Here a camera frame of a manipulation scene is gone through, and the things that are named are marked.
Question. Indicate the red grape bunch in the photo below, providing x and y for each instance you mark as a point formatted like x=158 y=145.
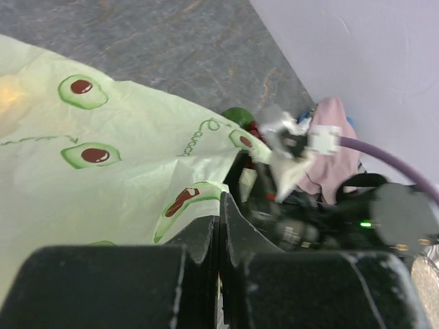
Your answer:
x=253 y=129

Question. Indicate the pink cloth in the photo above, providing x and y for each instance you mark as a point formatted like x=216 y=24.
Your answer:
x=328 y=172

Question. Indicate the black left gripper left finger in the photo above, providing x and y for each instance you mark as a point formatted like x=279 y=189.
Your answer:
x=173 y=285

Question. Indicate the green avocado print plastic bag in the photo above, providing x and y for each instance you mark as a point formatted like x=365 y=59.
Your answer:
x=85 y=158

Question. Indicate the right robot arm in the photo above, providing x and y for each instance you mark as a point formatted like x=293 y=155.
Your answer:
x=370 y=213

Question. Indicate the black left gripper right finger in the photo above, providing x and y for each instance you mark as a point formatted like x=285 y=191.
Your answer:
x=265 y=287

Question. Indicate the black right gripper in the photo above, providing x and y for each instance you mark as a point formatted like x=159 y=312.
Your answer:
x=290 y=226

